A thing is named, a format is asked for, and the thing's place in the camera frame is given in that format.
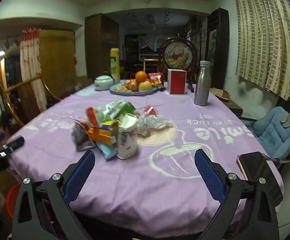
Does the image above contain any dark foil snack bag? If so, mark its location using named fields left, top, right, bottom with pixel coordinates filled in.
left=71, top=120, right=96, bottom=152

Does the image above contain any light blue face mask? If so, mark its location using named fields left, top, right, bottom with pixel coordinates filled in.
left=95, top=142, right=117, bottom=161

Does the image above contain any white plastic bag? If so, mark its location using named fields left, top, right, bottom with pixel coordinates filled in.
left=137, top=113, right=174, bottom=137

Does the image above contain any clear cup with red wrapper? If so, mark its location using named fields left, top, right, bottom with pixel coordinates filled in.
left=144, top=106, right=158, bottom=116

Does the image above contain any green white tissue pack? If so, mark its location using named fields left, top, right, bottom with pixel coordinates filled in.
left=103, top=99, right=136, bottom=121

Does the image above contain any red plastic trash basket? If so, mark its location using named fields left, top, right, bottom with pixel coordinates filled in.
left=5, top=183, right=22, bottom=218

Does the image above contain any black smartphone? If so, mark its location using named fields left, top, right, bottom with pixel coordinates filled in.
left=237, top=152, right=283, bottom=206

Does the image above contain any wooden round-back armchair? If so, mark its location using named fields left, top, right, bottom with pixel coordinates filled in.
left=0, top=58, right=61, bottom=127

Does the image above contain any blue cushioned chair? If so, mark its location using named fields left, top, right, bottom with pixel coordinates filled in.
left=241, top=106, right=290, bottom=159

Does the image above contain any purple printed tablecloth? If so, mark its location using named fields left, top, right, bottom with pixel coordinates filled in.
left=10, top=86, right=264, bottom=238

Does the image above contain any stainless steel bottle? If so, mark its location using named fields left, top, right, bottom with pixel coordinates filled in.
left=194, top=61, right=211, bottom=106

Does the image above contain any white ceramic lidded jar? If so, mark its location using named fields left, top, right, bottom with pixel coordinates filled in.
left=94, top=75, right=113, bottom=90

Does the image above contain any blue oval fruit plate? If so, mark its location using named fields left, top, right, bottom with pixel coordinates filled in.
left=109, top=83, right=158, bottom=96

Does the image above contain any red and white box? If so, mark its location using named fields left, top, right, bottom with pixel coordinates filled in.
left=167, top=69, right=187, bottom=95

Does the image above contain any wrapped pastry in plate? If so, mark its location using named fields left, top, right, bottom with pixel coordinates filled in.
left=124, top=79, right=138, bottom=92

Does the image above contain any yellow green carton box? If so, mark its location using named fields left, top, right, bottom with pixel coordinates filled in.
left=110, top=48, right=120, bottom=83

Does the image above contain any yellow-red apple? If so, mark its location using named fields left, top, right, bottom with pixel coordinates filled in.
left=138, top=80, right=153, bottom=92

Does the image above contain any red snack packet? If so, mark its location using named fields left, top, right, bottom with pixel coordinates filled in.
left=148, top=72, right=164, bottom=88

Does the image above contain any orange fruit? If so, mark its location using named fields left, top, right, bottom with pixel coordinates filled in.
left=135, top=71, right=148, bottom=82

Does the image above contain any round framed fruit picture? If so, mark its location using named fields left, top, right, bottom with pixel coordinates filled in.
left=159, top=37, right=198, bottom=73

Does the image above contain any beige checkered curtain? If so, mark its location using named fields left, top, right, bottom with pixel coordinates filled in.
left=236, top=0, right=290, bottom=100

